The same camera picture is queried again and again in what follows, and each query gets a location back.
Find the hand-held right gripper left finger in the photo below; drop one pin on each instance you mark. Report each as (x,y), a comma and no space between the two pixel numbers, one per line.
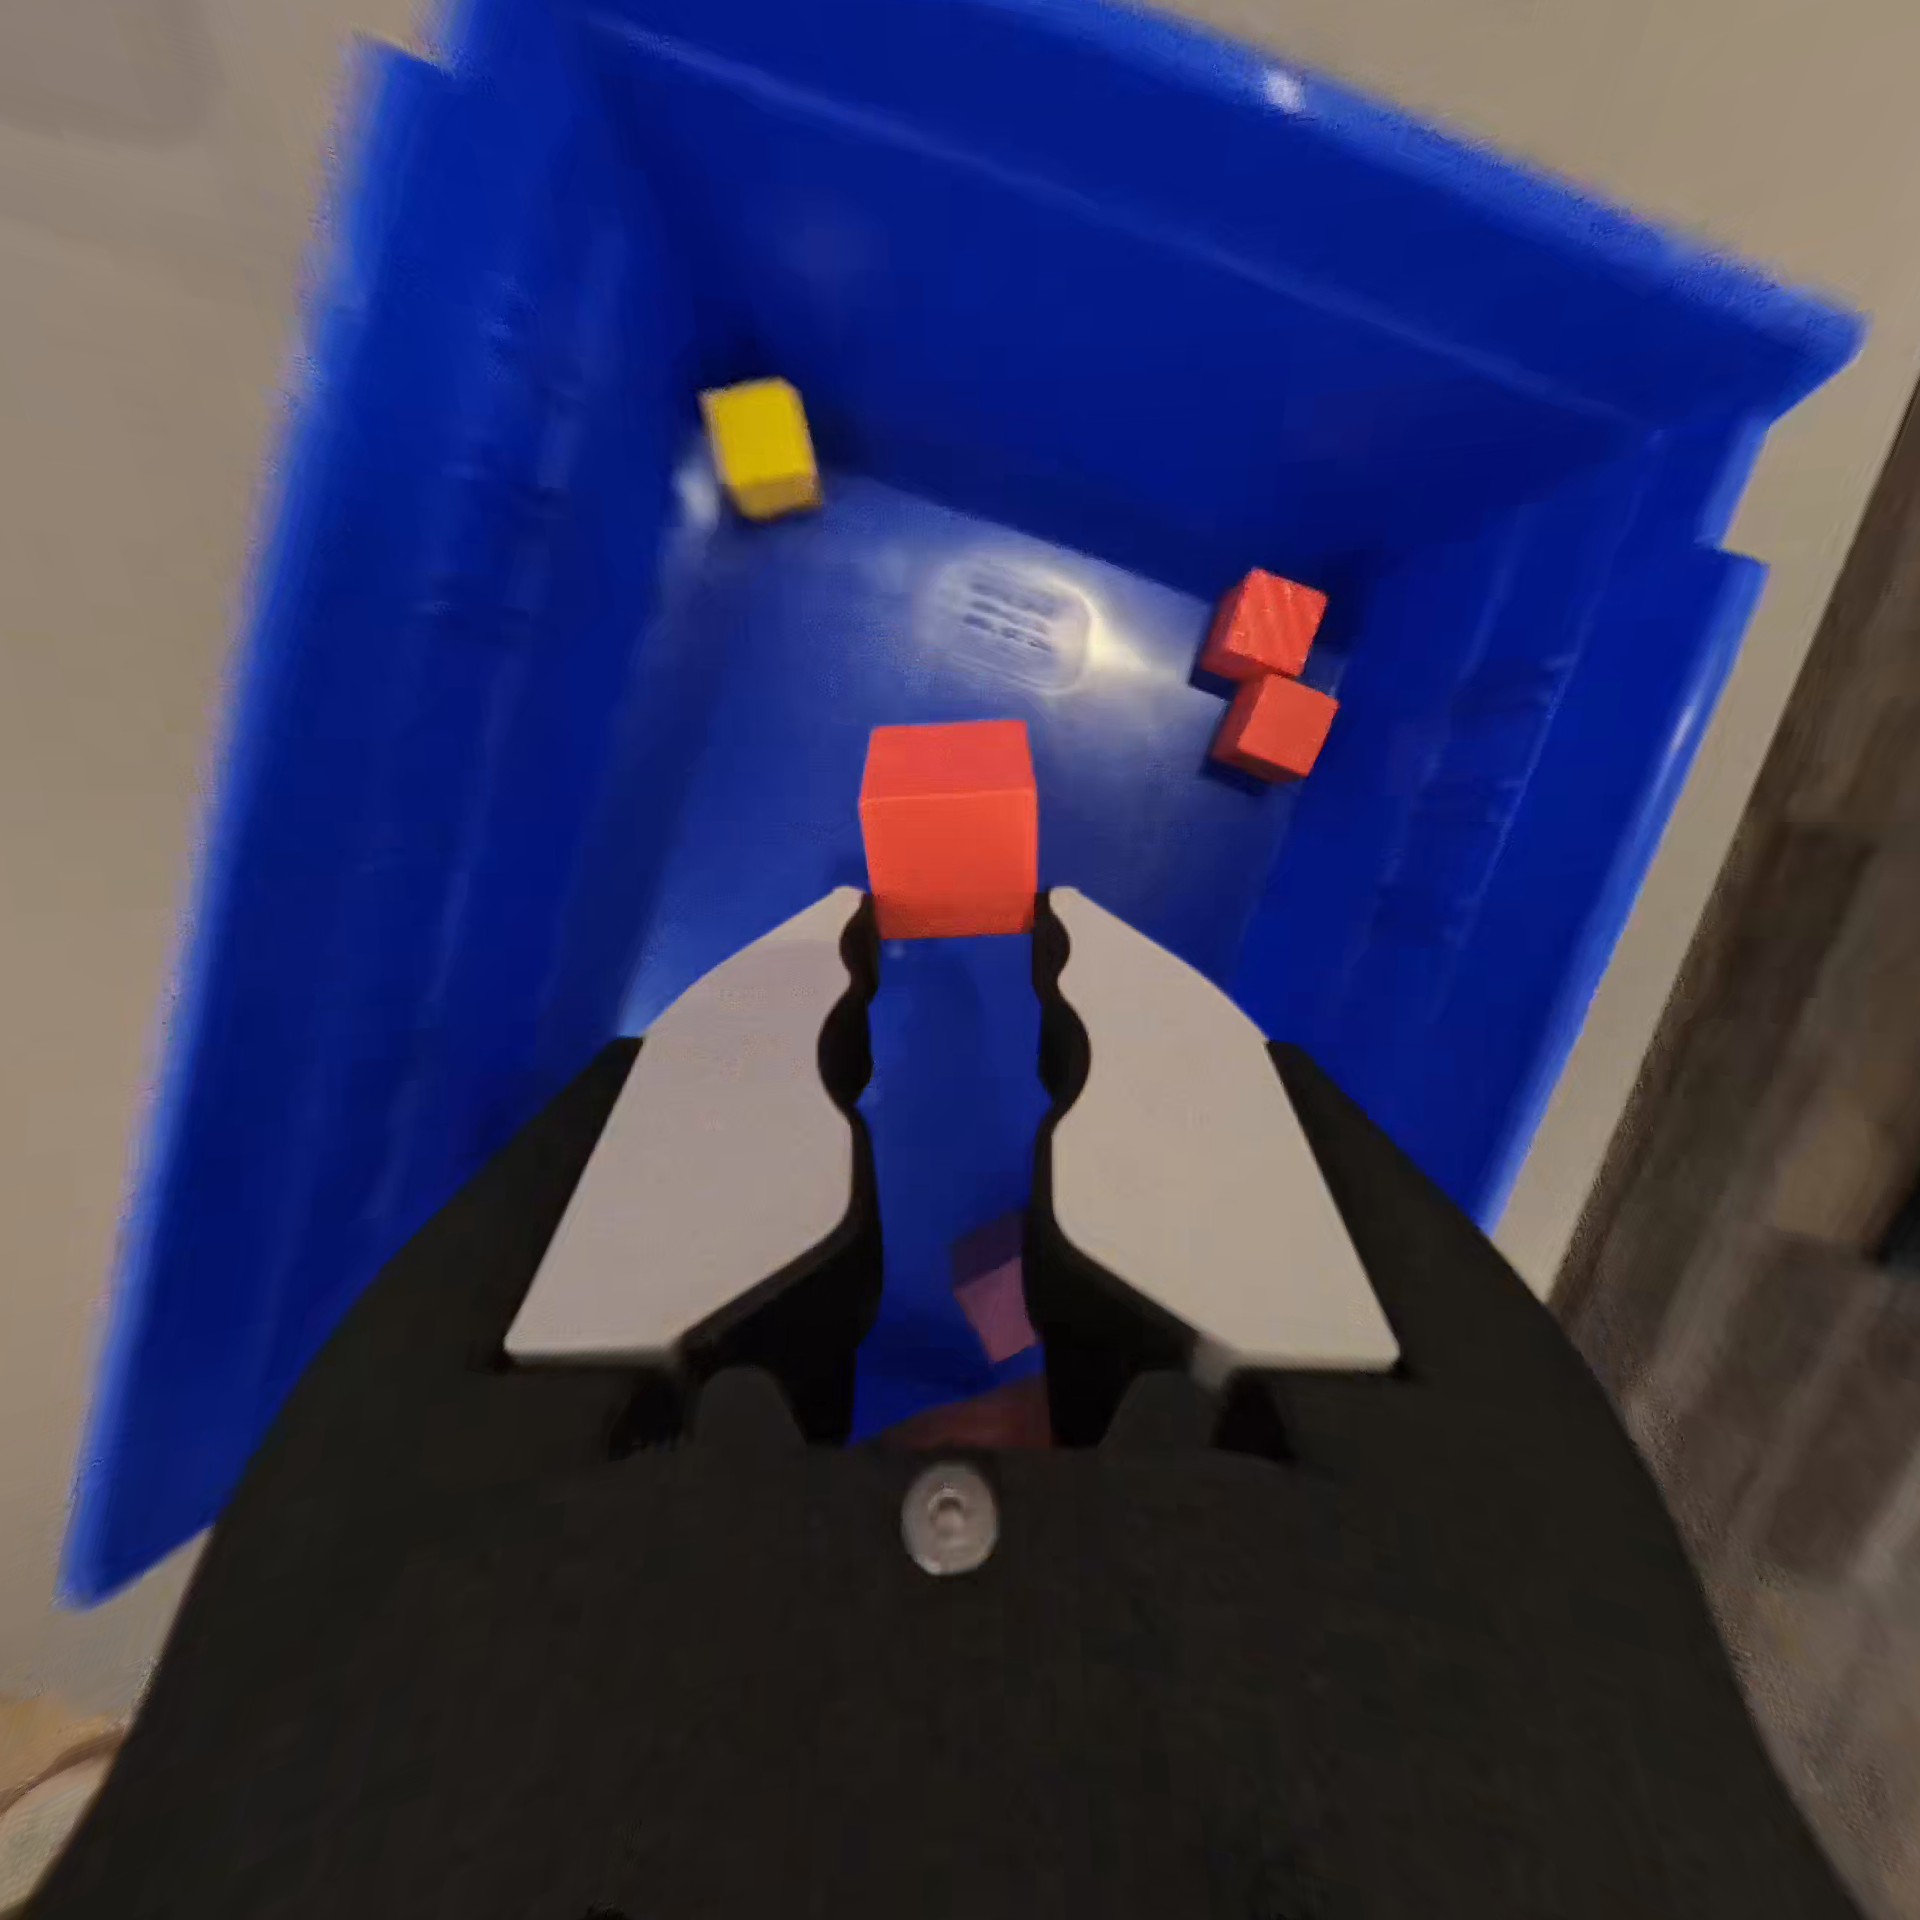
(690,1184)

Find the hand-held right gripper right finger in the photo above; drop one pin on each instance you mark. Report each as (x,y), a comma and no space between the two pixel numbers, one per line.
(1215,1184)

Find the purple wooden cube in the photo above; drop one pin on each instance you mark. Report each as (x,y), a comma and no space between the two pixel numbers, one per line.
(996,1300)

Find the red wooden cube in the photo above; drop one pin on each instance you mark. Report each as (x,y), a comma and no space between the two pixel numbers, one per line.
(948,839)
(1261,623)
(1271,727)

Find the blue plastic bin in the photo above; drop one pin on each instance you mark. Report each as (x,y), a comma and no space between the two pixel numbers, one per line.
(450,750)

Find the yellow wooden cube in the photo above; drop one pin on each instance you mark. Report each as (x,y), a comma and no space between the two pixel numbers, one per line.
(761,446)

